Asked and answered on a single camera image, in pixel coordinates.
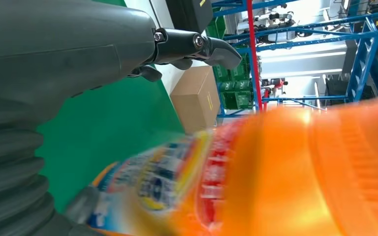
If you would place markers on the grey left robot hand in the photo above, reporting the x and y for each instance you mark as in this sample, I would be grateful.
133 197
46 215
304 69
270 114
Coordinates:
52 49

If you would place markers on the green table mat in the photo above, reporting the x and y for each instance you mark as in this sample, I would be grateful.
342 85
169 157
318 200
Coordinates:
110 130

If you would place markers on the black carrying case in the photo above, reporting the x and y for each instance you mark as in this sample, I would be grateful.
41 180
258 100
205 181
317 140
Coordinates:
189 13

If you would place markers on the brown cardboard box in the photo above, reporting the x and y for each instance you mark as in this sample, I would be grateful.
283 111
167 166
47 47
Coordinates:
195 97

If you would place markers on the green plastic crate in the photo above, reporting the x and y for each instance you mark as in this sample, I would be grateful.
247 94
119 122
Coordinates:
216 27
238 94

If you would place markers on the blue metal rack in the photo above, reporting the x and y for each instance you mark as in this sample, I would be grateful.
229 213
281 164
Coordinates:
362 65

